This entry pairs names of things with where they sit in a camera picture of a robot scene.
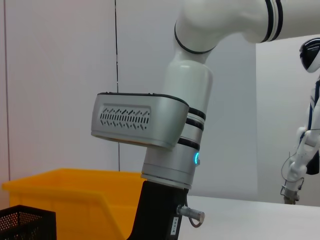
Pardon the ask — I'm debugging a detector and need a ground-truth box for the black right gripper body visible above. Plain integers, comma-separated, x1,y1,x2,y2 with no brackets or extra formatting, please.
127,180,189,240

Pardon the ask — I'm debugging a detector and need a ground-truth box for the black mesh pen holder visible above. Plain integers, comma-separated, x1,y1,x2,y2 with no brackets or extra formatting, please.
0,204,57,240

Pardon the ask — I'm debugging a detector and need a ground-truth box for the yellow plastic bin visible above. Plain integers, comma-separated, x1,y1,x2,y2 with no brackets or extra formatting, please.
2,168,145,240

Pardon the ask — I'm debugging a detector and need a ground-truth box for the white humanoid robot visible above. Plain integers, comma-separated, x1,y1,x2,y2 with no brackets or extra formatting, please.
281,37,320,206

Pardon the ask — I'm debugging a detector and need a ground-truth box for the right gripper cable with connector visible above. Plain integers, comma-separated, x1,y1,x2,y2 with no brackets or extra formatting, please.
176,187,206,228

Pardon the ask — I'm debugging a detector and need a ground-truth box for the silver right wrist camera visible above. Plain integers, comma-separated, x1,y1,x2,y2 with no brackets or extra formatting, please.
90,91,190,152

